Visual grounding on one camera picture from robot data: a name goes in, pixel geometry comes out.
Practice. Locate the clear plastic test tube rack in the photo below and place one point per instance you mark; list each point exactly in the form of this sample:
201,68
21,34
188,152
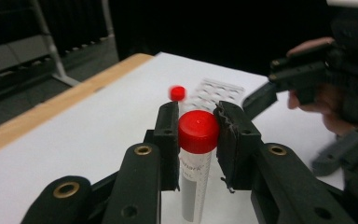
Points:
217,91

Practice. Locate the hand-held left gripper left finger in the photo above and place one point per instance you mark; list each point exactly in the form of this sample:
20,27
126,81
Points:
167,149

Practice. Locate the grey metal stand leg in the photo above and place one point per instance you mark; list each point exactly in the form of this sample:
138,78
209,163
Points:
51,46
108,18

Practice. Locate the grey panel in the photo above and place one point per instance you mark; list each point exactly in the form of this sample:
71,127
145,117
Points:
9,59

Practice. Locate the white table sheet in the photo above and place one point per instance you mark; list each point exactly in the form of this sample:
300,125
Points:
90,140

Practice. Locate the red-capped test tube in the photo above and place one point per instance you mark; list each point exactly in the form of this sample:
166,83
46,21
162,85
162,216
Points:
177,93
198,130

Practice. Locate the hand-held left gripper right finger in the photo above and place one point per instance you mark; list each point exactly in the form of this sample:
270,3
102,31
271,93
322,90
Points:
236,149

